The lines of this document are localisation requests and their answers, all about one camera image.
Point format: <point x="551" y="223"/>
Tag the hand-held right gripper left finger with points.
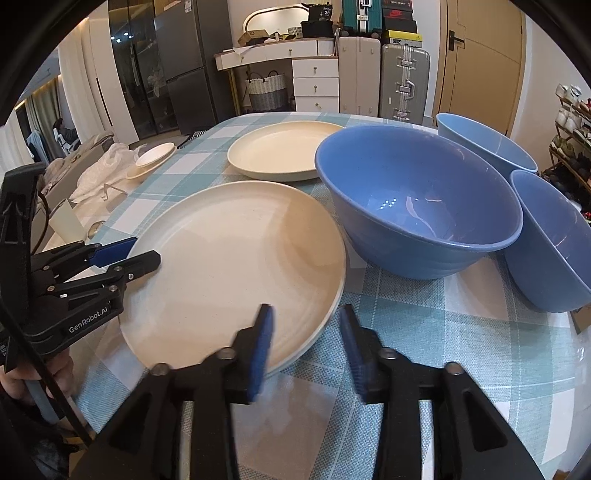
<point x="259" y="355"/>

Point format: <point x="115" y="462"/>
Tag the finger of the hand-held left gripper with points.
<point x="138" y="264"/>
<point x="113" y="251"/>

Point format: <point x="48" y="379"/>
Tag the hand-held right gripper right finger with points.
<point x="354" y="355"/>

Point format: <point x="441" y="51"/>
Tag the cream round plate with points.
<point x="277" y="152"/>
<point x="221" y="258"/>

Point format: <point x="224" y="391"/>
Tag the blue ceramic bowl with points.
<point x="545" y="249"/>
<point x="415" y="194"/>
<point x="489" y="138"/>

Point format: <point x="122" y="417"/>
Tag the person's left hand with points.
<point x="41" y="378"/>

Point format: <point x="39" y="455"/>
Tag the teal checked tablecloth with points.
<point x="415" y="314"/>

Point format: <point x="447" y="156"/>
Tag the white plastic bag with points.
<point x="106" y="170"/>

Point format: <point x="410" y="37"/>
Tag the beige curtain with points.
<point x="44" y="110"/>

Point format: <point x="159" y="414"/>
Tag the dark glass cabinet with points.
<point x="134" y="69"/>

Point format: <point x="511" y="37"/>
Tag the grey refrigerator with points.
<point x="189" y="69"/>

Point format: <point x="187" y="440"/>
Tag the woven laundry basket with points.
<point x="265" y="92"/>

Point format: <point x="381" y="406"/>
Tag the small open cardboard box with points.
<point x="254" y="38"/>

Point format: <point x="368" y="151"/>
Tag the white dressing table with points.
<point x="314" y="69"/>

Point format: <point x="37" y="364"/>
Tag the silver suitcase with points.
<point x="404" y="83"/>

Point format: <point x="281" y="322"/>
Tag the arched mirror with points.
<point x="277" y="23"/>

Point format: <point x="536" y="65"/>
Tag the beige suitcase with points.
<point x="359" y="76"/>

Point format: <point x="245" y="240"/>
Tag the metal shoe rack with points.
<point x="565" y="170"/>

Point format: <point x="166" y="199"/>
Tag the black bag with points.
<point x="317" y="25"/>

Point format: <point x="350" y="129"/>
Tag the assorted sneakers group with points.
<point x="572" y="120"/>

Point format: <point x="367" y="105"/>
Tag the black yellow shoe box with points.
<point x="401" y="38"/>

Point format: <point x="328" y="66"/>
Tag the wooden door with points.
<point x="485" y="60"/>

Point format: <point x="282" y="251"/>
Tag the green suitcase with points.
<point x="362" y="16"/>

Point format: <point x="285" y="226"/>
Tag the black red shoe box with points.
<point x="398" y="9"/>

